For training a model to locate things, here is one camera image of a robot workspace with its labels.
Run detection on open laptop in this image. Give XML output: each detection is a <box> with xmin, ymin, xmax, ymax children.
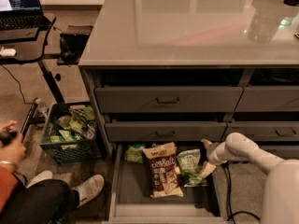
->
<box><xmin>0</xmin><ymin>0</ymin><xmax>43</xmax><ymax>31</ymax></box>

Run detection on person's black trouser legs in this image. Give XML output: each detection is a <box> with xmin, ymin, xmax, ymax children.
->
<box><xmin>0</xmin><ymin>179</ymin><xmax>79</xmax><ymax>224</ymax></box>

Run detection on thin black laptop cable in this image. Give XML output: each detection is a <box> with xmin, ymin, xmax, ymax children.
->
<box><xmin>0</xmin><ymin>63</ymin><xmax>34</xmax><ymax>105</ymax></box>

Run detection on left white shoe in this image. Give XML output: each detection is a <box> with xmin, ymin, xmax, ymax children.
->
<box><xmin>27</xmin><ymin>170</ymin><xmax>53</xmax><ymax>189</ymax></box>

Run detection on small green snack bag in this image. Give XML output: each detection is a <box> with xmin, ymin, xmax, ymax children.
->
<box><xmin>124</xmin><ymin>144</ymin><xmax>145</xmax><ymax>164</ymax></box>

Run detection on brown sea salt chip bag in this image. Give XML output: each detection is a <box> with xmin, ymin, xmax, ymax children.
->
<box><xmin>143</xmin><ymin>142</ymin><xmax>183</xmax><ymax>198</ymax></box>

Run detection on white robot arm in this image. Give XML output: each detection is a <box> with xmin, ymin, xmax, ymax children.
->
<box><xmin>200</xmin><ymin>133</ymin><xmax>299</xmax><ymax>224</ymax></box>

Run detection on snack bags in crate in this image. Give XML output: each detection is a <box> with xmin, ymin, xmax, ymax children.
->
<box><xmin>47</xmin><ymin>105</ymin><xmax>96</xmax><ymax>148</ymax></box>

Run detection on black power cable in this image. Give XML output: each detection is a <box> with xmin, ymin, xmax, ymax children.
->
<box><xmin>221</xmin><ymin>161</ymin><xmax>261</xmax><ymax>224</ymax></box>

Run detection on black rolling laptop stand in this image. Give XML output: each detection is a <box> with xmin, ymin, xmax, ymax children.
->
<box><xmin>0</xmin><ymin>12</ymin><xmax>66</xmax><ymax>135</ymax></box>

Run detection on right white shoe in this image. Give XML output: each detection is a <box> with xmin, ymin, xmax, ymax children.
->
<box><xmin>73</xmin><ymin>175</ymin><xmax>105</xmax><ymax>207</ymax></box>

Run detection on top left drawer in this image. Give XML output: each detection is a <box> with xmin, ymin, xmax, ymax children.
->
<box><xmin>94</xmin><ymin>86</ymin><xmax>243</xmax><ymax>113</ymax></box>

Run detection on middle right drawer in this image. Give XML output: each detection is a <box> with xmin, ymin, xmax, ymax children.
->
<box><xmin>224</xmin><ymin>121</ymin><xmax>299</xmax><ymax>142</ymax></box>

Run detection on white shoe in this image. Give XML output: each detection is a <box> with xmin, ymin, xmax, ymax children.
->
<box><xmin>73</xmin><ymin>175</ymin><xmax>105</xmax><ymax>207</ymax></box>
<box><xmin>27</xmin><ymin>170</ymin><xmax>53</xmax><ymax>189</ymax></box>

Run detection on open bottom left drawer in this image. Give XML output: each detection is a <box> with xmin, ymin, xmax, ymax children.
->
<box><xmin>108</xmin><ymin>145</ymin><xmax>226</xmax><ymax>224</ymax></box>

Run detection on middle left drawer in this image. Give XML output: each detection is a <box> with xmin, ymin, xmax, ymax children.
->
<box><xmin>106</xmin><ymin>121</ymin><xmax>226</xmax><ymax>142</ymax></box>

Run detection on person's hand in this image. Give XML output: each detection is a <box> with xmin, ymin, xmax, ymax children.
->
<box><xmin>0</xmin><ymin>120</ymin><xmax>26</xmax><ymax>167</ymax></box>

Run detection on bottom right drawer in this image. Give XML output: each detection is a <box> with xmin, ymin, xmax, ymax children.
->
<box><xmin>261</xmin><ymin>146</ymin><xmax>299</xmax><ymax>160</ymax></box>

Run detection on grey cabinet with counter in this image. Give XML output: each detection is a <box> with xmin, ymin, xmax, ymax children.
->
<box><xmin>79</xmin><ymin>0</ymin><xmax>299</xmax><ymax>153</ymax></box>

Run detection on white adapter on stand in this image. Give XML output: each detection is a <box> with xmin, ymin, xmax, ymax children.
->
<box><xmin>0</xmin><ymin>49</ymin><xmax>16</xmax><ymax>57</ymax></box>

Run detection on black box on floor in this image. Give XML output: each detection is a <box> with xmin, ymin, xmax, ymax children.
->
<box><xmin>57</xmin><ymin>25</ymin><xmax>93</xmax><ymax>65</ymax></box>

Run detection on green jalapeno kettle chip bag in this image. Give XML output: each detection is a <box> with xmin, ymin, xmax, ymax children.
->
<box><xmin>177</xmin><ymin>149</ymin><xmax>207</xmax><ymax>188</ymax></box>

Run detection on green plastic crate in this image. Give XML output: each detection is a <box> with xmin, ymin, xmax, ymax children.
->
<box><xmin>39</xmin><ymin>102</ymin><xmax>105</xmax><ymax>165</ymax></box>

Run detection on top right drawer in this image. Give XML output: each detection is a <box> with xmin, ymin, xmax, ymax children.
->
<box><xmin>235</xmin><ymin>86</ymin><xmax>299</xmax><ymax>112</ymax></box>

